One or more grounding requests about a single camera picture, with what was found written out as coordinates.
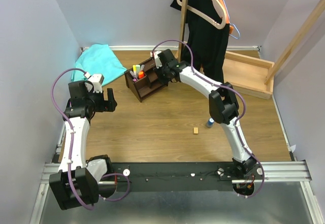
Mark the turquoise t-shirt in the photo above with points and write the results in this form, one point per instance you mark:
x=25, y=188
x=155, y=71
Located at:
x=100, y=59

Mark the dark wooden desk organizer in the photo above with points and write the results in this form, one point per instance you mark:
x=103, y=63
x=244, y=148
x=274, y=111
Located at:
x=146, y=86

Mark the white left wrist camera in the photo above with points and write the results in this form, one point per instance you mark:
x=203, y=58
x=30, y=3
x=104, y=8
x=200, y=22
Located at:
x=95, y=80

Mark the tan eraser block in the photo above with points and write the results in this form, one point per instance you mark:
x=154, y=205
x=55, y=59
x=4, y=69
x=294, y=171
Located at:
x=195, y=130

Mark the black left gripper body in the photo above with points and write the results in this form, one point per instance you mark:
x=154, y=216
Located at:
x=101, y=105

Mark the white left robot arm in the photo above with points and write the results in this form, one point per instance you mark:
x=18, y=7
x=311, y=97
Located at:
x=77, y=181

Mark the wooden clothes rack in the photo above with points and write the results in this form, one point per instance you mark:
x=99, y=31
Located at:
x=254, y=76

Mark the orange black highlighter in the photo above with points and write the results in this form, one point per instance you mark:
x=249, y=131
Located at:
x=141, y=75

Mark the light blue wire hanger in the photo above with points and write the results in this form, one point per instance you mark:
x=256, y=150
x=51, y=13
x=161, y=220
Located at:
x=234, y=32

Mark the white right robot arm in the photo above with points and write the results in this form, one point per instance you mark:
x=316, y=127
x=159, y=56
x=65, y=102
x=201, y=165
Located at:
x=223, y=105

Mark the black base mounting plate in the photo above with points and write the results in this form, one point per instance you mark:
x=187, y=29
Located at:
x=183, y=176

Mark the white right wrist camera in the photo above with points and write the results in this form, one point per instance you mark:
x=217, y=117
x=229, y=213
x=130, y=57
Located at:
x=154, y=54

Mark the red marker pen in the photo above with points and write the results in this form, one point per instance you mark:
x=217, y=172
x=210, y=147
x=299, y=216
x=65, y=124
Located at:
x=133, y=75

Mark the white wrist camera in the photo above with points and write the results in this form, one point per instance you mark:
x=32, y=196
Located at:
x=95, y=80
x=154, y=54

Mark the orange plastic hanger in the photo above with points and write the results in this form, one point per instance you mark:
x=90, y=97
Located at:
x=222, y=11

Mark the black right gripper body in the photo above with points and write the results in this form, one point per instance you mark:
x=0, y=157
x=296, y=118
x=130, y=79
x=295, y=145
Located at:
x=162, y=75

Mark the white yellow marker pen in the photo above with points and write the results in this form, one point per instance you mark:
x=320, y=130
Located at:
x=135, y=71

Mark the pale mint highlighter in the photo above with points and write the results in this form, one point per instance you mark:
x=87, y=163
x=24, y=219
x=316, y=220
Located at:
x=138, y=67

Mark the blue ink bottle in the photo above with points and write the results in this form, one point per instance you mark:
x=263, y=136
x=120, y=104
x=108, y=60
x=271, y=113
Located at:
x=210, y=123

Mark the black hanging garment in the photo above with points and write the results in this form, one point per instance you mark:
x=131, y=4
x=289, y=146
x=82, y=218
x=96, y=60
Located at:
x=208, y=44

